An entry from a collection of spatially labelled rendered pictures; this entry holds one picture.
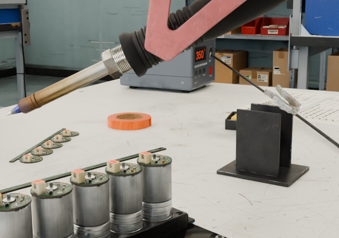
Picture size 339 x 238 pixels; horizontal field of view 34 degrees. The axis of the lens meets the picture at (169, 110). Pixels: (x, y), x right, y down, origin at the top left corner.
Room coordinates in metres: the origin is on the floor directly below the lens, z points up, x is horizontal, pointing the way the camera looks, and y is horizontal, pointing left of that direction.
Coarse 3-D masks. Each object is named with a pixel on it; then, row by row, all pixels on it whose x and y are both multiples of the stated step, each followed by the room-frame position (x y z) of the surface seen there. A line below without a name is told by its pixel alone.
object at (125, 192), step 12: (120, 168) 0.35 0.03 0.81; (120, 180) 0.34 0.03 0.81; (132, 180) 0.34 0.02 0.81; (120, 192) 0.34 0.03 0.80; (132, 192) 0.34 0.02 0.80; (120, 204) 0.34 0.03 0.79; (132, 204) 0.34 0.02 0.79; (120, 216) 0.34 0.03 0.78; (132, 216) 0.34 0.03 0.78; (120, 228) 0.34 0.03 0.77; (132, 228) 0.34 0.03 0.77
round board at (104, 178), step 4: (92, 172) 0.34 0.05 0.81; (96, 172) 0.34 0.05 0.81; (100, 172) 0.34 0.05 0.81; (96, 176) 0.34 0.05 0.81; (100, 176) 0.34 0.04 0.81; (104, 176) 0.34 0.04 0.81; (108, 176) 0.34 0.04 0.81; (88, 180) 0.32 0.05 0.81; (92, 180) 0.33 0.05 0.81; (100, 180) 0.33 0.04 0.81; (104, 180) 0.33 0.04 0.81; (108, 180) 0.33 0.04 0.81; (76, 184) 0.32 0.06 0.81; (80, 184) 0.32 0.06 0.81; (84, 184) 0.32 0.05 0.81; (88, 184) 0.32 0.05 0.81; (92, 184) 0.32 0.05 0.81; (96, 184) 0.32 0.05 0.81; (100, 184) 0.32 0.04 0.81
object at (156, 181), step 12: (144, 168) 0.36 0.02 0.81; (156, 168) 0.36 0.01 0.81; (168, 168) 0.37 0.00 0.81; (144, 180) 0.36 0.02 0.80; (156, 180) 0.36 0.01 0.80; (168, 180) 0.37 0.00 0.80; (144, 192) 0.36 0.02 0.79; (156, 192) 0.36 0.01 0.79; (168, 192) 0.37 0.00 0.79; (144, 204) 0.36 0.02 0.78; (156, 204) 0.36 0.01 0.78; (168, 204) 0.37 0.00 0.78; (144, 216) 0.36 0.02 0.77; (156, 216) 0.36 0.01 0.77; (168, 216) 0.37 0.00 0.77
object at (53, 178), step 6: (150, 150) 0.40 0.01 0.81; (156, 150) 0.40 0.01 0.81; (162, 150) 0.40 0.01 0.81; (126, 156) 0.38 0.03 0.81; (132, 156) 0.38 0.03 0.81; (138, 156) 0.38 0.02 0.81; (84, 168) 0.35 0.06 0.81; (90, 168) 0.35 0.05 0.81; (96, 168) 0.36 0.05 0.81; (60, 174) 0.34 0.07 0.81; (66, 174) 0.34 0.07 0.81; (42, 180) 0.33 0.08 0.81; (48, 180) 0.33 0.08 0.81; (18, 186) 0.32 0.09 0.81; (24, 186) 0.32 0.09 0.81; (30, 186) 0.32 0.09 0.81; (0, 192) 0.31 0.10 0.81; (6, 192) 0.31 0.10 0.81
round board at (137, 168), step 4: (120, 164) 0.36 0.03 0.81; (128, 164) 0.36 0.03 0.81; (132, 164) 0.36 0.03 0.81; (136, 164) 0.36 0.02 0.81; (132, 168) 0.35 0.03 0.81; (136, 168) 0.35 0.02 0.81; (140, 168) 0.35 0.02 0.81; (108, 172) 0.34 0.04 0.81; (112, 172) 0.34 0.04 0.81; (116, 172) 0.34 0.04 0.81; (120, 172) 0.34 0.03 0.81; (124, 172) 0.34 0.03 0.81; (128, 172) 0.34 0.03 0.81; (132, 172) 0.34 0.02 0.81; (136, 172) 0.34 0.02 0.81
